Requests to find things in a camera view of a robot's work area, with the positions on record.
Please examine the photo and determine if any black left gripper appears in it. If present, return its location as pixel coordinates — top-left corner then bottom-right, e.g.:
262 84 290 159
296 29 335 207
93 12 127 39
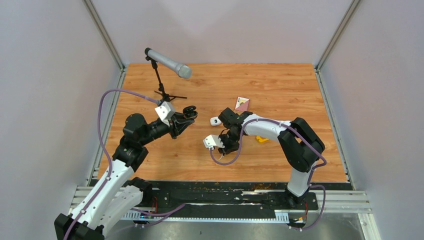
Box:
139 111 195 146

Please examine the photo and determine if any white gold earbud charging case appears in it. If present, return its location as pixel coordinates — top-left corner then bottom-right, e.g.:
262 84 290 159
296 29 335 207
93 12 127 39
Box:
209 116 222 127

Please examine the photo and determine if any black earbud case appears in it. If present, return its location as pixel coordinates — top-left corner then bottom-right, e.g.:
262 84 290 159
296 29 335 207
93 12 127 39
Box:
182 105 198 120

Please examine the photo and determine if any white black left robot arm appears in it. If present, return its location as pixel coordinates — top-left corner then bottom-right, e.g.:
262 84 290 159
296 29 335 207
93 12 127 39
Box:
54 105 198 240

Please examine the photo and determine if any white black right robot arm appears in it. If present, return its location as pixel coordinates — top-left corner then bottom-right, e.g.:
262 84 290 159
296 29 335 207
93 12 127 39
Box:
204 108 327 209

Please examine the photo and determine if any yellow triangular plastic piece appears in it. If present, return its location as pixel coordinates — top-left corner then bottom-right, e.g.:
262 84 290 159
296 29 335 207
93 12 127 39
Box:
256 136 270 143

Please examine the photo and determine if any grey microphone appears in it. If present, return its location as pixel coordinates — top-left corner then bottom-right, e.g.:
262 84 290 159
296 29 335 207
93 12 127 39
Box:
144 47 193 79

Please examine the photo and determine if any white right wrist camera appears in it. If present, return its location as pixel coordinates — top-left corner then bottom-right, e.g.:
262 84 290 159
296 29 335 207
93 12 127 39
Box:
203 134 224 150

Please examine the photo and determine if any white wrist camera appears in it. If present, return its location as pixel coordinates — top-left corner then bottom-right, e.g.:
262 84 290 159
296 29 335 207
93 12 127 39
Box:
154 101 176 127
203 134 224 150

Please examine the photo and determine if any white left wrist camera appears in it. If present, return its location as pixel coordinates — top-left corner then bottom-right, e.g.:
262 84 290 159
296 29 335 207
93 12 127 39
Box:
154 101 176 127

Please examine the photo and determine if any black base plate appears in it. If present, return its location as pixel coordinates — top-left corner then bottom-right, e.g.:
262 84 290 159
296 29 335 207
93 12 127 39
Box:
137 181 319 219

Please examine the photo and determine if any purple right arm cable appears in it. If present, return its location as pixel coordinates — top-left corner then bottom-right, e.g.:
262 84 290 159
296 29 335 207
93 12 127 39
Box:
209 118 328 232

